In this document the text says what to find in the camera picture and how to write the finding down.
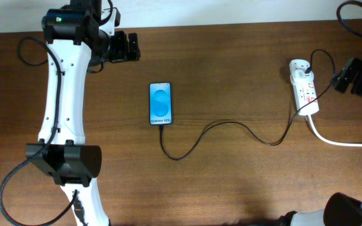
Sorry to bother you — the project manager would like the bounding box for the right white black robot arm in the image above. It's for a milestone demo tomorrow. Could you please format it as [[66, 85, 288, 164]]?
[[276, 58, 362, 226]]

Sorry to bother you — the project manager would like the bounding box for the black USB charging cable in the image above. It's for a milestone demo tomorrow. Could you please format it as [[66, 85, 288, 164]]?
[[158, 48, 337, 161]]

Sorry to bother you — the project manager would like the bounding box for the white power strip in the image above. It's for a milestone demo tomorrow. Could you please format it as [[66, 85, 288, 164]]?
[[290, 70, 319, 116]]

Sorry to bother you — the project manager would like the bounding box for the white power strip cord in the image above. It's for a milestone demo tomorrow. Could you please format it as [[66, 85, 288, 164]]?
[[307, 103, 362, 149]]

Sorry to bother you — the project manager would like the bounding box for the blue Galaxy smartphone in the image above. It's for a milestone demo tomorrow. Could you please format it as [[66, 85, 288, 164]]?
[[149, 83, 172, 126]]

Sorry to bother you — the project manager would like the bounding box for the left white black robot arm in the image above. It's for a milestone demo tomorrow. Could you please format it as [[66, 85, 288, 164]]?
[[26, 0, 141, 225]]

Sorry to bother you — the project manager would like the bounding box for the white USB charger adapter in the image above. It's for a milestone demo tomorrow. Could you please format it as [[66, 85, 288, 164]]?
[[289, 59, 314, 80]]

